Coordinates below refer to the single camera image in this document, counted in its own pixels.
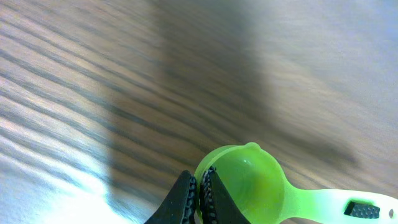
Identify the green plastic measuring scoop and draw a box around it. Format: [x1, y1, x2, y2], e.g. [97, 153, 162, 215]
[195, 142, 397, 224]

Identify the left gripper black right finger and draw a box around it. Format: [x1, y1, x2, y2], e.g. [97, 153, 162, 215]
[199, 166, 250, 224]

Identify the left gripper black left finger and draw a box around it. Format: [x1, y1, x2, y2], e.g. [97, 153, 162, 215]
[145, 170, 197, 224]

